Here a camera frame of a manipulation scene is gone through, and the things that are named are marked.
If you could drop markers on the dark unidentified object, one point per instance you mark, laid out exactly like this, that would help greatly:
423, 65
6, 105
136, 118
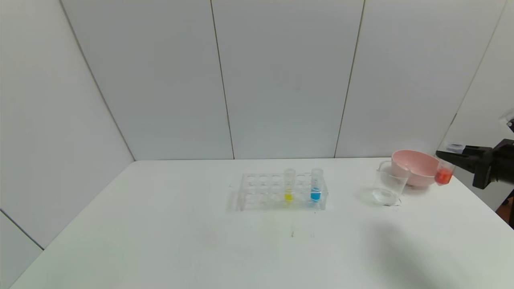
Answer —
510, 210

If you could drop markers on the clear glass beaker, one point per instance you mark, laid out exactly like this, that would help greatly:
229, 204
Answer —
387, 188

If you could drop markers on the yellow pigment test tube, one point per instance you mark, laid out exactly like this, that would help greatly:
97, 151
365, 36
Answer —
288, 196

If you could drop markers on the red pigment test tube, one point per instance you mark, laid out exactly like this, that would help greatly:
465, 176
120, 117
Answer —
443, 176

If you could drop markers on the clear acrylic test tube rack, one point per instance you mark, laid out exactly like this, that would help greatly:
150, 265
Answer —
277, 200

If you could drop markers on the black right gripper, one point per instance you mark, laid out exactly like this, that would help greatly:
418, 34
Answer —
483, 167

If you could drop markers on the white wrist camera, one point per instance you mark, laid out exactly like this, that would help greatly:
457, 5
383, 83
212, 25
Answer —
509, 122

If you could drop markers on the blue pigment test tube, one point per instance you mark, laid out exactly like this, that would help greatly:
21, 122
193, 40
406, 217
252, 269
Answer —
315, 196

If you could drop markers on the pink plastic bowl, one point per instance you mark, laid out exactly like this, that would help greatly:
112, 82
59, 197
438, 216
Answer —
417, 172

